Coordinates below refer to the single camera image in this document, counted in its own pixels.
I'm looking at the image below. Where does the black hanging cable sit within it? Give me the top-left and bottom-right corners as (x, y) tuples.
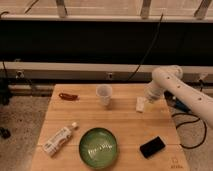
(125, 12), (165, 83)

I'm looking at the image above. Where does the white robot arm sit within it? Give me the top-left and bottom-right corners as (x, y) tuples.
(144, 65), (213, 129)

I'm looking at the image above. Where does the black cable on floor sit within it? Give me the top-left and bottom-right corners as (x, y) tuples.
(171, 112), (208, 150)

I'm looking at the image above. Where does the white sponge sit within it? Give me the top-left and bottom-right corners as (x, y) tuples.
(136, 97), (146, 113)

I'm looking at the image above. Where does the black smartphone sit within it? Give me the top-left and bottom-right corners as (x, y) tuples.
(140, 136), (165, 158)

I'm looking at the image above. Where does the translucent white cup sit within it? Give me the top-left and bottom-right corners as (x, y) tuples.
(96, 84), (112, 106)

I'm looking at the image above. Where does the white plastic bottle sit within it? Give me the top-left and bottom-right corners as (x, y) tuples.
(43, 122), (78, 156)

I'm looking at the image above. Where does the green bowl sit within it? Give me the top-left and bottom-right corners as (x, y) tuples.
(79, 127), (118, 170)

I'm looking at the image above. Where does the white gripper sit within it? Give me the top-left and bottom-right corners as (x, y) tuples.
(144, 82), (164, 103)

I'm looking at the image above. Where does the blue object on floor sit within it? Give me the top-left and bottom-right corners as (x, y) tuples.
(173, 98), (190, 112)

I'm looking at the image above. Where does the black object on floor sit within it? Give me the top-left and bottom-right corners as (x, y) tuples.
(0, 127), (11, 139)

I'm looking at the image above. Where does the red chili pepper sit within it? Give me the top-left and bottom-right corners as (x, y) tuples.
(59, 93), (78, 101)

